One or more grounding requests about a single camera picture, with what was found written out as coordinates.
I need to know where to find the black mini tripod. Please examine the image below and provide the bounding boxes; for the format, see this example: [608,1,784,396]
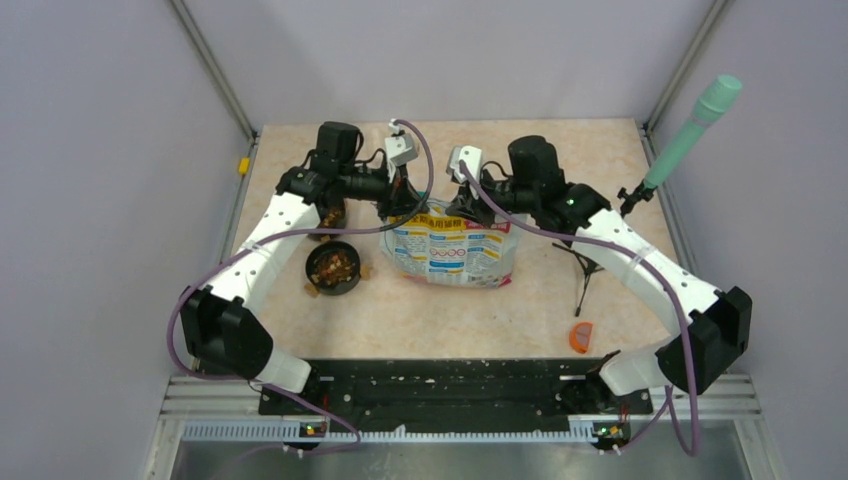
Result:
[552,183,656,317]

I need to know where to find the yellow block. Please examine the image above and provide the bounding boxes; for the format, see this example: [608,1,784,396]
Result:
[238,157,251,176]

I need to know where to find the pet food bag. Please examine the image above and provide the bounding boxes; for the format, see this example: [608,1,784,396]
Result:
[380,199,522,288]

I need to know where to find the orange plastic piece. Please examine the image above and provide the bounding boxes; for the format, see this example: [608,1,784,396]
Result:
[568,322,593,355]

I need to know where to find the black pet bowl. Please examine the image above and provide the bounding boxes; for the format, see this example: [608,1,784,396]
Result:
[304,240,362,296]
[308,201,347,242]

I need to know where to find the small wooden block front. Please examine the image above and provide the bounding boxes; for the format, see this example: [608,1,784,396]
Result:
[304,283,321,298]

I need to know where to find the black pet bowl near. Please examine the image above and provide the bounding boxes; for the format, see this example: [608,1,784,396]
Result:
[304,240,362,296]

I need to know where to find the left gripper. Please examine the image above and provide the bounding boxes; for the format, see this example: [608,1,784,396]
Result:
[339,157,429,220]

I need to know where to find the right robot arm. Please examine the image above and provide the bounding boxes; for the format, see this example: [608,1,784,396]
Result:
[447,135,753,412]

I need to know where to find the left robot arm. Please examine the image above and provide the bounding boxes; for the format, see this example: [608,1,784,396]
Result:
[168,119,435,414]

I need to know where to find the mint green microphone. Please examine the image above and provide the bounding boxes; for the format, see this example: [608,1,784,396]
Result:
[641,74,743,190]

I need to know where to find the black pet bowl far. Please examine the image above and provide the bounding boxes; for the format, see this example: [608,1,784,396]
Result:
[308,201,347,242]

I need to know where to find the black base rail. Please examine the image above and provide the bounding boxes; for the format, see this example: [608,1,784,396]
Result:
[300,359,654,434]

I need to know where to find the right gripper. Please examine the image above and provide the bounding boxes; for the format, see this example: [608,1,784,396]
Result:
[445,169,537,230]

